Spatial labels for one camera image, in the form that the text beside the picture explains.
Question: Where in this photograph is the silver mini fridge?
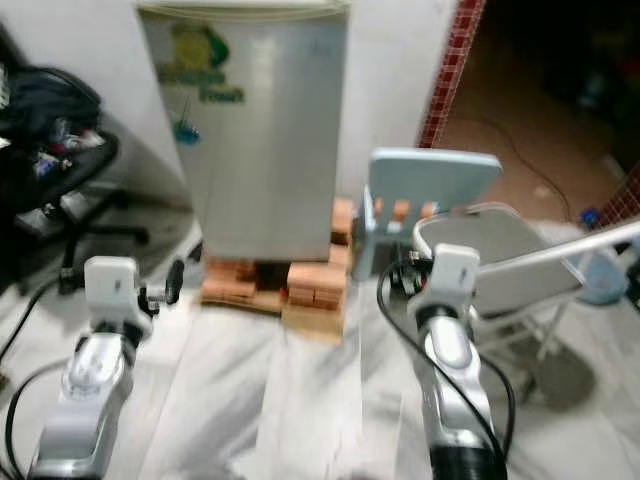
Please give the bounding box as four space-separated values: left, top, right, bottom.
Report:
138 0 353 263

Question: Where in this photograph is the small blue fridge sticker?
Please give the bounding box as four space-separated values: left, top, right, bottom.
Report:
172 100 199 148

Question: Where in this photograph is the green fridge logo sticker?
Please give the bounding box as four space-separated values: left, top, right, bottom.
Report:
157 22 246 106

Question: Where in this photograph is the black office chair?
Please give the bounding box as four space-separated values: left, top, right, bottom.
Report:
0 65 136 296

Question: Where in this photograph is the light blue plastic chair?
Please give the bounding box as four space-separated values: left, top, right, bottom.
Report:
353 147 503 281

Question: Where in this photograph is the brown wooden board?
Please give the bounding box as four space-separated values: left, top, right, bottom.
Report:
280 300 346 343

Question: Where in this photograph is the white metal pole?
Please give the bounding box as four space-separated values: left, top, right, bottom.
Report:
510 220 640 279

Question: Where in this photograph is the light blue plastic basin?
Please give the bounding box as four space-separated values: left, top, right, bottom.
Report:
575 250 631 306

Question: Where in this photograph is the black bag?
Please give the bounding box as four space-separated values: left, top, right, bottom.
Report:
5 68 101 141

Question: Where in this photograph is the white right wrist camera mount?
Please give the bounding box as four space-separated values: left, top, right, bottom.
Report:
430 245 481 319

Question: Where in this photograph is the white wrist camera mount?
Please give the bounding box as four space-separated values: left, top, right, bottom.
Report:
82 256 139 339
430 245 481 319

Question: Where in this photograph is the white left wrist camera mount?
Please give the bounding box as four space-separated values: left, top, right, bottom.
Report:
82 256 139 339

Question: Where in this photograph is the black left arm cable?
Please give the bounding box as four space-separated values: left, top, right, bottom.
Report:
0 275 86 361
5 360 81 480

